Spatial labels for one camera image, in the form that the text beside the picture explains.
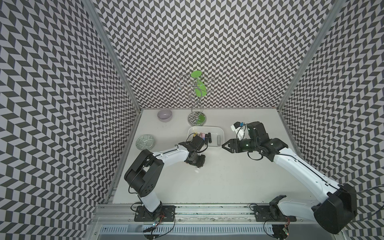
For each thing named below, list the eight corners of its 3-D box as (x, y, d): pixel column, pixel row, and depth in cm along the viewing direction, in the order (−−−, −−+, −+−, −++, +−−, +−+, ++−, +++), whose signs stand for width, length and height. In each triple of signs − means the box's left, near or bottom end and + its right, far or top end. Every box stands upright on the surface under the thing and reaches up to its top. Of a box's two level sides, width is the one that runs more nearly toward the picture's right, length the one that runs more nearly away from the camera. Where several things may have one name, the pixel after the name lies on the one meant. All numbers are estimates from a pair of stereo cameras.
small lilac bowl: (158, 120, 114) (156, 114, 109) (164, 112, 119) (162, 107, 114) (169, 124, 111) (168, 118, 106) (175, 116, 116) (174, 110, 111)
